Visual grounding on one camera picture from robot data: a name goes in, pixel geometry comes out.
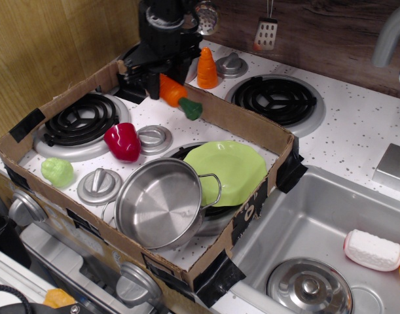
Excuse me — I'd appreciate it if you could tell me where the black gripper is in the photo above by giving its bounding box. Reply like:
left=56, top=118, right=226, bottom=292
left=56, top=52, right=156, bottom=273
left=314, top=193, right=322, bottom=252
left=123, top=26, right=202, bottom=99

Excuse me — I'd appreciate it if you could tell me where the orange toy carrot green top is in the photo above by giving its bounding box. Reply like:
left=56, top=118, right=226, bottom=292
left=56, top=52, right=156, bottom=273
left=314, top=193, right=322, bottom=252
left=159, top=74, right=203, bottom=120

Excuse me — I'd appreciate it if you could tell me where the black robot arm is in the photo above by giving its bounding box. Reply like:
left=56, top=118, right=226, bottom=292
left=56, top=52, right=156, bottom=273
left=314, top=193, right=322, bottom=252
left=124, top=1, right=202, bottom=99

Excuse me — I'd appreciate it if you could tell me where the black burner under plate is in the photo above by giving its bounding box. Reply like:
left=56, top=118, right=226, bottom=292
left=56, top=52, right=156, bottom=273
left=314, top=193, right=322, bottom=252
left=162, top=142, right=240, bottom=237

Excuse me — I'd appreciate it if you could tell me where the light green plastic plate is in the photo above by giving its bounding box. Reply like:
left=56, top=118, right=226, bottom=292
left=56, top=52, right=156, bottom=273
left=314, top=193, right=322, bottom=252
left=184, top=141, right=267, bottom=207

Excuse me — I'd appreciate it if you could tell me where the orange toy cone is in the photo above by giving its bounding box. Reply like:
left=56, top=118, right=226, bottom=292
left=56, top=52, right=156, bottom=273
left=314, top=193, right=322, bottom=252
left=197, top=47, right=218, bottom=89

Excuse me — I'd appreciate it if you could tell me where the silver stove knob centre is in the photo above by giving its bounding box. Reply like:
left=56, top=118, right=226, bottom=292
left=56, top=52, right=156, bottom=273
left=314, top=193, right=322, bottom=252
left=137, top=125, right=173, bottom=156

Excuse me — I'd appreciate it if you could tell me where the silver stove knob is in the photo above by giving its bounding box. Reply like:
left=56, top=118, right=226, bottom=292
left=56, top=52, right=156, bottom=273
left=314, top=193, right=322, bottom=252
left=215, top=52, right=249, bottom=79
left=77, top=168, right=122, bottom=206
left=137, top=125, right=173, bottom=156

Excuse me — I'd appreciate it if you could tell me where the silver stove knob back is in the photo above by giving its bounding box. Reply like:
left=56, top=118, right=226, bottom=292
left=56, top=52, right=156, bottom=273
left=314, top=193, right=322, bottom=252
left=215, top=52, right=249, bottom=79

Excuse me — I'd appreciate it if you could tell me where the hanging silver strainer spoon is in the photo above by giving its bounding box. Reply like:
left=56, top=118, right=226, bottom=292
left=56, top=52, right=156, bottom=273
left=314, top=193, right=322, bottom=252
left=195, top=1, right=221, bottom=36

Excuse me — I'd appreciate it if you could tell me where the red toy bell pepper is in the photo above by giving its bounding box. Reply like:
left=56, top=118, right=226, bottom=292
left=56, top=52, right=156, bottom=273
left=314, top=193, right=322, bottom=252
left=103, top=122, right=141, bottom=163

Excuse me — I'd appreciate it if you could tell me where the black burner front left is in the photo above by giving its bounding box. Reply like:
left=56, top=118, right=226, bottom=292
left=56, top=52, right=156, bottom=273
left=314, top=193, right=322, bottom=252
left=33, top=92, right=131, bottom=162

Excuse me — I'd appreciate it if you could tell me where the hanging silver spatula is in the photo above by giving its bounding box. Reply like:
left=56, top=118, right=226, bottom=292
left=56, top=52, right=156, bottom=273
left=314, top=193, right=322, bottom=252
left=253, top=1, right=278, bottom=52

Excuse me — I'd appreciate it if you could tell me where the black burner back right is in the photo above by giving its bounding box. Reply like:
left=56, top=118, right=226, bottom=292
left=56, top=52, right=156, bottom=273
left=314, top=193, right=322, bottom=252
left=225, top=75, right=326, bottom=137

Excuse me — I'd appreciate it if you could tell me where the stainless steel pot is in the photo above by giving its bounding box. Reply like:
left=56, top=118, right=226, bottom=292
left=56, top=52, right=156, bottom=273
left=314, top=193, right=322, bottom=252
left=113, top=158, right=208, bottom=252

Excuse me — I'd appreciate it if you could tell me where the silver stove knob front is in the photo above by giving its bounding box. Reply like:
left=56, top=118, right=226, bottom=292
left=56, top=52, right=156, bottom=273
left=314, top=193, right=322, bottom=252
left=77, top=168, right=122, bottom=206

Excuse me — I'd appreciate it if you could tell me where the light green toy vegetable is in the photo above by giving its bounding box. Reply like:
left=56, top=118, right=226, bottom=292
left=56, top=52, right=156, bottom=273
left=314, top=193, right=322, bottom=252
left=41, top=157, right=74, bottom=188

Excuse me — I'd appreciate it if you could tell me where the silver oven knob left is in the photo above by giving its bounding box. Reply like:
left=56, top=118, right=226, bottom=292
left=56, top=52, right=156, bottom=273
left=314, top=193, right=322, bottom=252
left=9, top=189, right=48, bottom=226

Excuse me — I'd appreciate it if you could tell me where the silver oven knob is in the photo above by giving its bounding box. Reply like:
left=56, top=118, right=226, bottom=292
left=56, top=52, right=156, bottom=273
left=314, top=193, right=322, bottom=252
left=115, top=262, right=162, bottom=307
left=9, top=189, right=48, bottom=226

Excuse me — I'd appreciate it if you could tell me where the cardboard fence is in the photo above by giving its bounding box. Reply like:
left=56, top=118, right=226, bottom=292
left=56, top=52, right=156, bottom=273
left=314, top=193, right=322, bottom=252
left=0, top=60, right=309, bottom=308

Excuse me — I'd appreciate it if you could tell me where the stainless steel sink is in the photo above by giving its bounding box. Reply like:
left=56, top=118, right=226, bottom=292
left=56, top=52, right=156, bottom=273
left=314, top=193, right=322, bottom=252
left=213, top=167, right=400, bottom=313

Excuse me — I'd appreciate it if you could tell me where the silver oven knob right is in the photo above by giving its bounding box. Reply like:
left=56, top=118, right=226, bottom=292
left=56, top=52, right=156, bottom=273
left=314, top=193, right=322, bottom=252
left=115, top=262, right=162, bottom=307

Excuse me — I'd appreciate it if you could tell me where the silver faucet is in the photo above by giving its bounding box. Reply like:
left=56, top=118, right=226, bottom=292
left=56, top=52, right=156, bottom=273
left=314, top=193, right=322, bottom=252
left=371, top=7, right=400, bottom=68

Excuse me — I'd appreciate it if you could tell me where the yellow orange toy piece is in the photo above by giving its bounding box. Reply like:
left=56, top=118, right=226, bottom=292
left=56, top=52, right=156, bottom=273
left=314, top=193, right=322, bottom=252
left=43, top=288, right=76, bottom=309

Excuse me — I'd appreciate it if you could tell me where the steel pot lid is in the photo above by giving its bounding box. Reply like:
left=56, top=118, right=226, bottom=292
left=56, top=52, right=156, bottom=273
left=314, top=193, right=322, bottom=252
left=266, top=257, right=354, bottom=313

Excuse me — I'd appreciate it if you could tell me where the white and red toy food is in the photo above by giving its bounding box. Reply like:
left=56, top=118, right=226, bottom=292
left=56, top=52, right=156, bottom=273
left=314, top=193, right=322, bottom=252
left=343, top=229, right=400, bottom=272

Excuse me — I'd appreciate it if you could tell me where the black cable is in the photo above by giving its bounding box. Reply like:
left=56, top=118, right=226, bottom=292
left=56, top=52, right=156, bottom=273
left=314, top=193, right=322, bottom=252
left=0, top=284, right=32, bottom=314

